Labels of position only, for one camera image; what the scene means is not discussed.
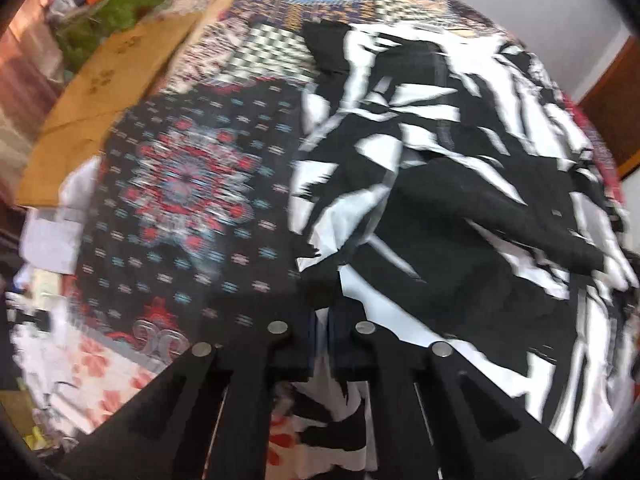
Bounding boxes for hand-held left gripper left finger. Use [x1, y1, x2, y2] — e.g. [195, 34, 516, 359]
[56, 307, 318, 480]

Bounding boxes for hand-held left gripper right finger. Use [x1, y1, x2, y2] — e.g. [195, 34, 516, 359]
[326, 301, 586, 480]

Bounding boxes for black and white printed garment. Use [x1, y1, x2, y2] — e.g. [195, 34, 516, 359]
[270, 22, 640, 473]

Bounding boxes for colourful patchwork blanket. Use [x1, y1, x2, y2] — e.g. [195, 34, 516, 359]
[65, 0, 628, 361]

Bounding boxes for white floral bed sheet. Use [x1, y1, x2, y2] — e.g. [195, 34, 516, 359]
[12, 310, 173, 438]

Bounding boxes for white paper sheet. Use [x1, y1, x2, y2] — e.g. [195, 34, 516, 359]
[20, 160, 101, 276]

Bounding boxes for brown cardboard sheet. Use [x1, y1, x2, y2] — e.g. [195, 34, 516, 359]
[17, 0, 251, 208]

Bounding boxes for brown wooden door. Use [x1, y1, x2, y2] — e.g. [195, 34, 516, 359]
[577, 35, 640, 179]

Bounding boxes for reddish wooden cabinet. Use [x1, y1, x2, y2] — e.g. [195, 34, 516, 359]
[0, 0, 66, 171]

